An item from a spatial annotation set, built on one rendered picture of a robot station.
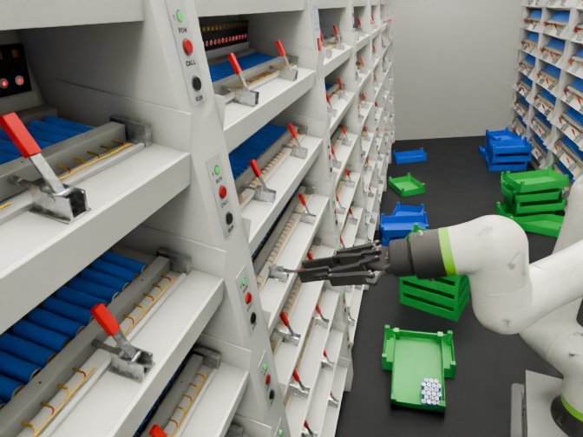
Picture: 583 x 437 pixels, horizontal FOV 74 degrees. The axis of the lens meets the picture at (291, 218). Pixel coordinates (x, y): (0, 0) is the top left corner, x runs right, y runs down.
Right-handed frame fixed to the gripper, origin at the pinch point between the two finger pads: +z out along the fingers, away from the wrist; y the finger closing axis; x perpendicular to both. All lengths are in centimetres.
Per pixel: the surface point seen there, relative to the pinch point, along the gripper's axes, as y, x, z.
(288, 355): -4.7, -19.8, 12.8
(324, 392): 16, -58, 21
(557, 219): 198, -114, -87
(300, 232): 20.0, -0.4, 9.5
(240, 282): -21.5, 13.4, 3.3
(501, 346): 80, -106, -36
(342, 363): 44, -75, 25
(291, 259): 7.4, -0.9, 8.6
